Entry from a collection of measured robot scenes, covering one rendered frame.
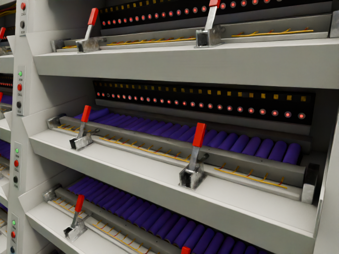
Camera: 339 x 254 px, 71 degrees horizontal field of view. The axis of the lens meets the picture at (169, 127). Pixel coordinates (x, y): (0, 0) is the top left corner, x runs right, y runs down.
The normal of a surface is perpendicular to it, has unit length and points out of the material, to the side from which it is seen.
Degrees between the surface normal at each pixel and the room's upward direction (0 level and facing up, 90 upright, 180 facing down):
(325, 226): 90
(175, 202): 111
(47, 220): 21
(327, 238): 90
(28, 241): 90
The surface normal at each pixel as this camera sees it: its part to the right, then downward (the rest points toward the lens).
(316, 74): -0.57, 0.38
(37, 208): -0.11, -0.91
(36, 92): 0.82, 0.14
